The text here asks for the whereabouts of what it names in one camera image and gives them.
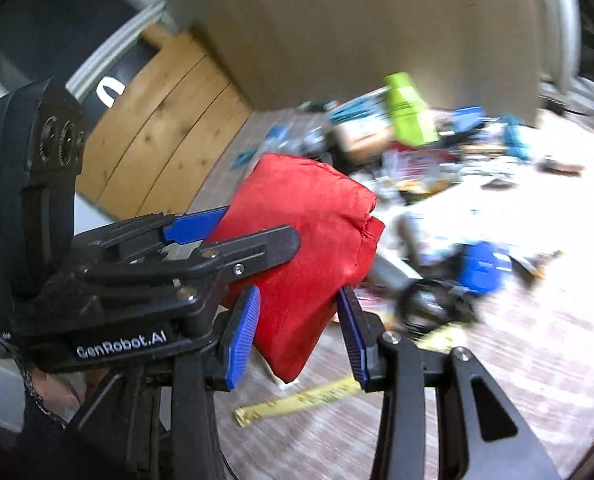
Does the pine wooden board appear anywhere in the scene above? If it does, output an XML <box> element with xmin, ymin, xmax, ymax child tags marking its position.
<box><xmin>74</xmin><ymin>25</ymin><xmax>253</xmax><ymax>223</ymax></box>

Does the blue round case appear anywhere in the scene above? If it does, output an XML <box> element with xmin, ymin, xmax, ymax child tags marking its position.
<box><xmin>460</xmin><ymin>241</ymin><xmax>513</xmax><ymax>295</ymax></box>

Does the red cloth pouch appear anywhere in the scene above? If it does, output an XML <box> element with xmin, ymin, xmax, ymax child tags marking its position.
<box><xmin>204</xmin><ymin>154</ymin><xmax>385</xmax><ymax>383</ymax></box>

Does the person's left forearm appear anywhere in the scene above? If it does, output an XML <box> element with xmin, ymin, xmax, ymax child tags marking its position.
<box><xmin>0</xmin><ymin>367</ymin><xmax>98</xmax><ymax>480</ymax></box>

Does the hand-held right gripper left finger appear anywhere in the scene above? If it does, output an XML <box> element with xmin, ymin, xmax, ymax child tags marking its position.
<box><xmin>64</xmin><ymin>285</ymin><xmax>262</xmax><ymax>480</ymax></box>

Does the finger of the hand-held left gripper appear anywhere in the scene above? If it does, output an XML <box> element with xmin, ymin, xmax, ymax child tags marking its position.
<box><xmin>77</xmin><ymin>205</ymin><xmax>230</xmax><ymax>257</ymax></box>
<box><xmin>102</xmin><ymin>225</ymin><xmax>301</xmax><ymax>302</ymax></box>

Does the green bottle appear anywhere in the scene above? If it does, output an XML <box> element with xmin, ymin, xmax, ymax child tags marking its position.
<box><xmin>384</xmin><ymin>72</ymin><xmax>440</xmax><ymax>146</ymax></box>

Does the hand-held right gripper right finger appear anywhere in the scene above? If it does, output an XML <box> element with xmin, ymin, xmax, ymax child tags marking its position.
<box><xmin>336</xmin><ymin>286</ymin><xmax>563</xmax><ymax>480</ymax></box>

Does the yellow tape measure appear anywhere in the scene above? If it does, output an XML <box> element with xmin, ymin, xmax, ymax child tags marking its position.
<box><xmin>234</xmin><ymin>324</ymin><xmax>470</xmax><ymax>428</ymax></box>

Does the pink plaid rug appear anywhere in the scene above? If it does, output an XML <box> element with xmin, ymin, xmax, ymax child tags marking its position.
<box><xmin>187</xmin><ymin>110</ymin><xmax>594</xmax><ymax>480</ymax></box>

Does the black cable coil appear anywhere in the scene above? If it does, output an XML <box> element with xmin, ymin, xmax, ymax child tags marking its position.
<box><xmin>399</xmin><ymin>277</ymin><xmax>478</xmax><ymax>333</ymax></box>

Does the grey curtain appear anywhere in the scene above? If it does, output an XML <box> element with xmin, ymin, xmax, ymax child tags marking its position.
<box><xmin>532</xmin><ymin>0</ymin><xmax>583</xmax><ymax>91</ymax></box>

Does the grey tube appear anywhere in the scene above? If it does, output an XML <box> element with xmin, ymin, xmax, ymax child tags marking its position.
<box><xmin>367</xmin><ymin>252</ymin><xmax>418</xmax><ymax>293</ymax></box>

